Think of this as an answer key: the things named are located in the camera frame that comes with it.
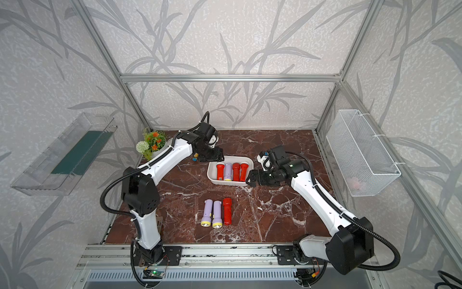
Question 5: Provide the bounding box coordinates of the red flashlight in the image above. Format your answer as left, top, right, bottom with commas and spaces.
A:
232, 163, 241, 182
223, 197, 233, 226
216, 163, 225, 181
240, 162, 249, 182

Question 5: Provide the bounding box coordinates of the purple flashlight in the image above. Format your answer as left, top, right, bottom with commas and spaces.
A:
212, 201, 223, 229
224, 163, 233, 181
200, 199, 214, 227

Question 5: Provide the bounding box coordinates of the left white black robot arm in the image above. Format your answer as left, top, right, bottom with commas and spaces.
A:
100, 112, 225, 264

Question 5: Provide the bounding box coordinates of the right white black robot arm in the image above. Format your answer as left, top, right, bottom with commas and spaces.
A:
246, 146, 401, 275

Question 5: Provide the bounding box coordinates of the potted orange flower plant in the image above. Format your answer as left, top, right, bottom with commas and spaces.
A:
135, 128, 167, 160

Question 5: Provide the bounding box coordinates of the pink object in basket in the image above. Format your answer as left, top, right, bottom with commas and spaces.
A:
346, 177, 363, 191

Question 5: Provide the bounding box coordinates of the green circuit board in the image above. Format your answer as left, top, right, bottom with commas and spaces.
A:
143, 268, 165, 279

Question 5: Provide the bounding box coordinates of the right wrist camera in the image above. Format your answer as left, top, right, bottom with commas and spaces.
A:
257, 145, 290, 171

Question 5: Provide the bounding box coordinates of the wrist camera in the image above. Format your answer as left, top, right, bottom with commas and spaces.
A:
197, 122, 218, 147
257, 145, 290, 171

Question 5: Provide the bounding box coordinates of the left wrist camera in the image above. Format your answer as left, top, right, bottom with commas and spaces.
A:
197, 122, 218, 147

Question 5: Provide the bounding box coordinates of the white wire mesh basket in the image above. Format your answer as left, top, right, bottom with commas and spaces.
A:
326, 110, 401, 197

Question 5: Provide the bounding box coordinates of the clear plastic wall shelf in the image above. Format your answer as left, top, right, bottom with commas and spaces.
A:
11, 113, 117, 196

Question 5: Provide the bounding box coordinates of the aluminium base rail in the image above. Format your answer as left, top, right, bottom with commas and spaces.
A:
77, 243, 321, 269

